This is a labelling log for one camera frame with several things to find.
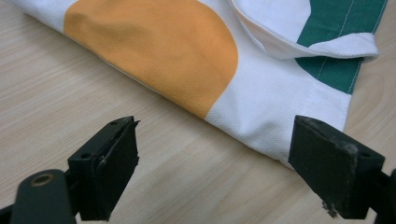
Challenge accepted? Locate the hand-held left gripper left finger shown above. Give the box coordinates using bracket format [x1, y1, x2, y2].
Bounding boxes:
[67, 116, 140, 222]

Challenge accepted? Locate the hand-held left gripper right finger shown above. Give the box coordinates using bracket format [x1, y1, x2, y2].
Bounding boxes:
[288, 115, 386, 220]

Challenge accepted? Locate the white orange green cloth bag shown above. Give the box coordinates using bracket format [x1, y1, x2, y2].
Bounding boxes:
[6, 0, 389, 171]

